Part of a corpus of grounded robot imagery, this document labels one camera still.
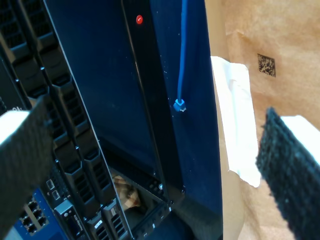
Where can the brown paper envelope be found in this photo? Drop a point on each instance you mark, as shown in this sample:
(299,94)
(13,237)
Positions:
(287,37)

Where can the dark blue box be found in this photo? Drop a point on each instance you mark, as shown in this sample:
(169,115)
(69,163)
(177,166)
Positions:
(200,100)

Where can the white tape strip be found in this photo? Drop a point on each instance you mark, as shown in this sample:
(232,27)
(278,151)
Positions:
(235,112)

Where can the red round sticker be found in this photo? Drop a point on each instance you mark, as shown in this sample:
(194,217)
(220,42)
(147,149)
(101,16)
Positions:
(139,19)

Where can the black rack server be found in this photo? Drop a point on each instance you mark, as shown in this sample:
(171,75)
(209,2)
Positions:
(37,50)

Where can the beige plaid cloth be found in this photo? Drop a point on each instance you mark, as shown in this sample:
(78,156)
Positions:
(127,195)

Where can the blue network switch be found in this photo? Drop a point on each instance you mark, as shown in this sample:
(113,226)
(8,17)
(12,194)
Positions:
(37,217)

